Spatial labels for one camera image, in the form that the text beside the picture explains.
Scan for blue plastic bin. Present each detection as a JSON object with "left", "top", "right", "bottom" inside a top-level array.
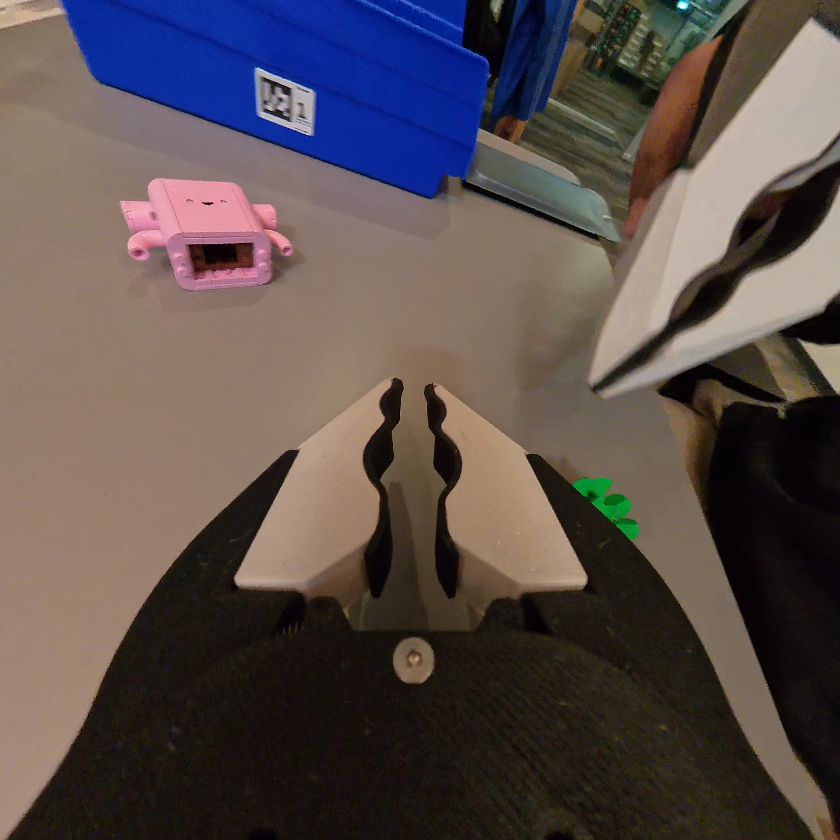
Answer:
[{"left": 60, "top": 0, "right": 490, "bottom": 198}]

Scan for storage shelving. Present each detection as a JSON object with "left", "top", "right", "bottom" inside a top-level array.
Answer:
[{"left": 584, "top": 0, "right": 723, "bottom": 106}]

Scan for pink toy brick pot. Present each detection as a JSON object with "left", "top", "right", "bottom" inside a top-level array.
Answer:
[{"left": 120, "top": 178, "right": 294, "bottom": 293}]

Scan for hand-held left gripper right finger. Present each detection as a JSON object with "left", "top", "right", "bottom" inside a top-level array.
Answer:
[{"left": 423, "top": 382, "right": 588, "bottom": 601}]

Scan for blue jacket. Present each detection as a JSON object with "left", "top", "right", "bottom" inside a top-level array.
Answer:
[{"left": 489, "top": 0, "right": 578, "bottom": 142}]

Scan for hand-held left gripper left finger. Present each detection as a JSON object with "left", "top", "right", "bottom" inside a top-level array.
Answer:
[{"left": 234, "top": 377, "right": 406, "bottom": 599}]

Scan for person's right hand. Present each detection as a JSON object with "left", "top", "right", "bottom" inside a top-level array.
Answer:
[{"left": 623, "top": 36, "right": 724, "bottom": 238}]

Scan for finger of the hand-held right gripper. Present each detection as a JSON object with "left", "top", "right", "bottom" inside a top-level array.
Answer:
[
  {"left": 588, "top": 18, "right": 840, "bottom": 389},
  {"left": 592, "top": 197, "right": 840, "bottom": 400}
]

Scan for large green brick leaf rosette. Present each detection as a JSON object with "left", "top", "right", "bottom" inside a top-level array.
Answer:
[{"left": 572, "top": 477, "right": 639, "bottom": 540}]

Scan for grey metal base plate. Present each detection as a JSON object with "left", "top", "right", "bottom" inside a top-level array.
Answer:
[{"left": 462, "top": 128, "right": 621, "bottom": 242}]

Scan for person's black clad torso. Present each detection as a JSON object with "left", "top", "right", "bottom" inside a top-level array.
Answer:
[{"left": 659, "top": 377, "right": 840, "bottom": 840}]

